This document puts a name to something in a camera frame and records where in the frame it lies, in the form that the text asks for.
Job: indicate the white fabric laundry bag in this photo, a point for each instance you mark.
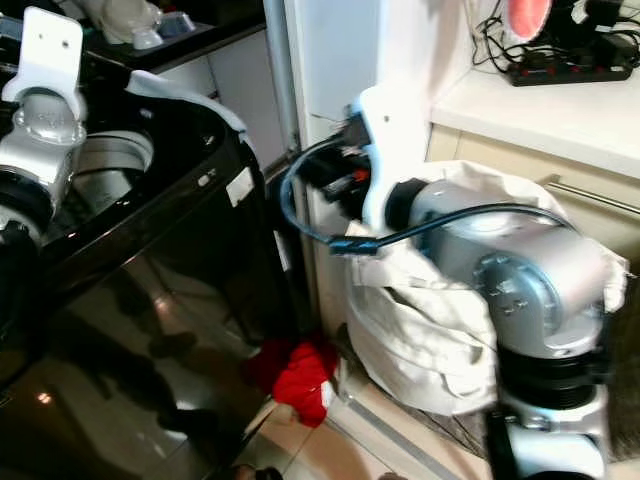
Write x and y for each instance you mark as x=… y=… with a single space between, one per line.
x=420 y=330

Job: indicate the black power strip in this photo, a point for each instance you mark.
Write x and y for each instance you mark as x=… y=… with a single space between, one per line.
x=560 y=72

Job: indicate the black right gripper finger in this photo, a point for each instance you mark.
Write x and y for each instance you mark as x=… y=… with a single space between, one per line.
x=305 y=170

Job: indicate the black washing machine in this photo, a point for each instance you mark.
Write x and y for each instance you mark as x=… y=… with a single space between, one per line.
x=160 y=300

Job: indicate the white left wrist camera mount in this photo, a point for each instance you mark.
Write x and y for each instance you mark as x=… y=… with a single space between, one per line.
x=50 y=45

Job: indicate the small clear container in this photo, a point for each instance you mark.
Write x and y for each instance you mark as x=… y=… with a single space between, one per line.
x=175 y=22

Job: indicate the white kitchen cabinet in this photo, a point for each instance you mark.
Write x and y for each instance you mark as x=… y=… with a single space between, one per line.
x=240 y=85

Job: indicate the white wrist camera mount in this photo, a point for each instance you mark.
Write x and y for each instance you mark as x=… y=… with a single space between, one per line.
x=390 y=140
x=50 y=45

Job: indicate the grey vertical pipe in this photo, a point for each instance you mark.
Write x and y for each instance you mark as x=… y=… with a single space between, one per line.
x=282 y=80

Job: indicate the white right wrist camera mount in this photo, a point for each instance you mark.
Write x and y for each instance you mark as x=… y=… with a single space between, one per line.
x=390 y=140

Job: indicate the grey crumpled cloth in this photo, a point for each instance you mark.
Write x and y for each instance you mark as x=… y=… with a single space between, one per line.
x=110 y=20

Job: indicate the red cloth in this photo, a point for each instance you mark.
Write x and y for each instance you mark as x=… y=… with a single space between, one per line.
x=300 y=380

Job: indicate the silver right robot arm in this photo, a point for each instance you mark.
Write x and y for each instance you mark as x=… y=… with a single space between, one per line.
x=520 y=270

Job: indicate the pink round object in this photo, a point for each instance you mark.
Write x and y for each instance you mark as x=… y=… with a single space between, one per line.
x=528 y=15

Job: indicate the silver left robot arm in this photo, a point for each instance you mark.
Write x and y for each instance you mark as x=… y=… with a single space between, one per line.
x=45 y=130

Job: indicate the beige counter cabinet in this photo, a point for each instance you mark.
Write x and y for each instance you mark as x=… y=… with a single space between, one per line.
x=540 y=115

